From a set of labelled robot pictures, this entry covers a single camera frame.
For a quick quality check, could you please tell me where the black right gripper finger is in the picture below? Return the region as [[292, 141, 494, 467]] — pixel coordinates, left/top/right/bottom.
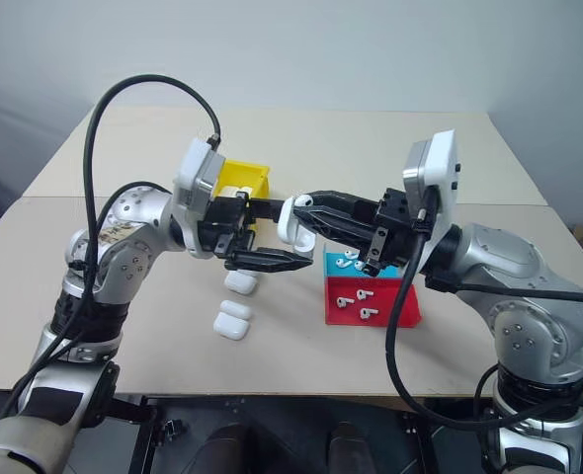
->
[[305, 189, 383, 219], [291, 205, 378, 249]]

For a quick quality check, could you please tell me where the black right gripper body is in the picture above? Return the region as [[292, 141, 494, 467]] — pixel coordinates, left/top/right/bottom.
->
[[360, 187, 422, 275]]

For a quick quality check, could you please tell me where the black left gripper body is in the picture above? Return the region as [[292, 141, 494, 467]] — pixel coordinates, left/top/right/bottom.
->
[[196, 194, 259, 259]]

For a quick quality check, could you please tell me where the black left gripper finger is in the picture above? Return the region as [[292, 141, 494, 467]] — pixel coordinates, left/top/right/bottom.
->
[[246, 197, 287, 223], [223, 247, 316, 275]]

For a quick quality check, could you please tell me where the white earbud case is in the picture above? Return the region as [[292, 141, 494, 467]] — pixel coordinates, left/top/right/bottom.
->
[[277, 195, 318, 248], [212, 315, 250, 341], [223, 270, 259, 296], [218, 299, 253, 321]]

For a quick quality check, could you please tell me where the closed white earbud case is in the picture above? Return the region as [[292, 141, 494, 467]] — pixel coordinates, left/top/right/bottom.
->
[[218, 299, 253, 321], [212, 315, 250, 341], [223, 270, 259, 296]]

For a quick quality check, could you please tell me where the yellow plastic bin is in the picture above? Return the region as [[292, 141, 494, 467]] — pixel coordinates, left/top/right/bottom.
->
[[213, 158, 274, 234]]

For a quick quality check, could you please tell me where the blue plastic tray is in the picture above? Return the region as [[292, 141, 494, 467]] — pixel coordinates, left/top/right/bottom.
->
[[321, 250, 403, 280]]

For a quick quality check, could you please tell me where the red plastic tray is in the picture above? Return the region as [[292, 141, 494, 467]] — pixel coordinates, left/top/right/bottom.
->
[[322, 276, 423, 329]]

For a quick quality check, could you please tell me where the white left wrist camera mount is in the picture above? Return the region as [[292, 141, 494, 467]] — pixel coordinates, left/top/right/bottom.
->
[[171, 137, 224, 261]]

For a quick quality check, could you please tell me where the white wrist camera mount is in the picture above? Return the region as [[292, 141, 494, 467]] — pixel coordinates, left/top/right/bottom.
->
[[171, 137, 224, 261], [401, 128, 463, 244]]

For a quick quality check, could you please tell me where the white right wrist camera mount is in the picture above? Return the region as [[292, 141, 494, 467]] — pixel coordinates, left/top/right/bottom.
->
[[401, 128, 463, 244]]

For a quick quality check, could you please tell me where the black right forearm cable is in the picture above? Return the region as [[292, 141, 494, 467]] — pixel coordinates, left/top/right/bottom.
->
[[423, 276, 583, 305]]

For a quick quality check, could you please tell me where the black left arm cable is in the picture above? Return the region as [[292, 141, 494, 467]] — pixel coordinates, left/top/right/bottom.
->
[[0, 73, 222, 421]]

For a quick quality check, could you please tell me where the black metal stand frame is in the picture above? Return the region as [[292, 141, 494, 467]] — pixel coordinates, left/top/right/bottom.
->
[[107, 393, 501, 474]]

